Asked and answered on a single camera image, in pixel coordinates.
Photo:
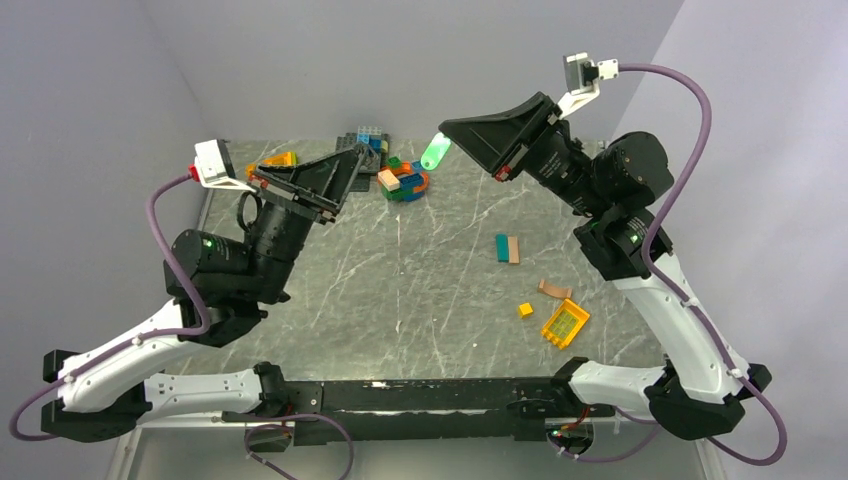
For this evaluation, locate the black base frame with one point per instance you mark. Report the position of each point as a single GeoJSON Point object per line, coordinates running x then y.
{"type": "Point", "coordinates": [520, 408]}

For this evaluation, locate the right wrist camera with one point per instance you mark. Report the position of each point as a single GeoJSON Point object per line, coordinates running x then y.
{"type": "Point", "coordinates": [583, 77]}

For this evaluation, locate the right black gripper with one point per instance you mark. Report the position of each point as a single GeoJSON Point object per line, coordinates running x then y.
{"type": "Point", "coordinates": [505, 143]}

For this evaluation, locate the orange yellow triangle brick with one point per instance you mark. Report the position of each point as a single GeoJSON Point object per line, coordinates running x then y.
{"type": "Point", "coordinates": [285, 159]}

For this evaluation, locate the dark grey brick baseplate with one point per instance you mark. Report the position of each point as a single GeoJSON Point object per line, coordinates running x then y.
{"type": "Point", "coordinates": [370, 166]}

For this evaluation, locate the colourful brick cluster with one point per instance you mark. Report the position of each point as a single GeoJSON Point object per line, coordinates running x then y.
{"type": "Point", "coordinates": [402, 181]}

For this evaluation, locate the tan curved brick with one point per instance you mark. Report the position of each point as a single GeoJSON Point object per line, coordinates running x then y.
{"type": "Point", "coordinates": [554, 291]}

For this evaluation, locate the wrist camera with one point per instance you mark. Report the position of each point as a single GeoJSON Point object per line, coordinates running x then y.
{"type": "Point", "coordinates": [212, 168]}
{"type": "Point", "coordinates": [583, 77]}

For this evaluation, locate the yellow window brick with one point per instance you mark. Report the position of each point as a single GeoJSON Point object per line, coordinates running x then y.
{"type": "Point", "coordinates": [565, 324]}

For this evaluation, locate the blue brick stack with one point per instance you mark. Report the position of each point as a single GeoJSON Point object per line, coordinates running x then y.
{"type": "Point", "coordinates": [374, 137]}

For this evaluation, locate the small yellow brick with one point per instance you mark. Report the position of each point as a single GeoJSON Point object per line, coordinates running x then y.
{"type": "Point", "coordinates": [525, 310]}

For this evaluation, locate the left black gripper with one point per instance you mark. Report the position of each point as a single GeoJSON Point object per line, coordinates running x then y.
{"type": "Point", "coordinates": [329, 176]}

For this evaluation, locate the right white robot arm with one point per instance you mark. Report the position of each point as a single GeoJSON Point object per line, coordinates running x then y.
{"type": "Point", "coordinates": [699, 390]}

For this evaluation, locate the teal and tan brick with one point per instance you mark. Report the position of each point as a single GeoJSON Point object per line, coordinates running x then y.
{"type": "Point", "coordinates": [507, 249]}

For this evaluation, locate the green key tag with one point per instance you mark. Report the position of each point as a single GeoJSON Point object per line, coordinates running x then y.
{"type": "Point", "coordinates": [435, 152]}

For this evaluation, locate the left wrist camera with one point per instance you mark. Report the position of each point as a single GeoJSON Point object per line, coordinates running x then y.
{"type": "Point", "coordinates": [212, 168]}

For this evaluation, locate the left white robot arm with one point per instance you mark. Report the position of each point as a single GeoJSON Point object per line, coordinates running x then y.
{"type": "Point", "coordinates": [219, 290]}

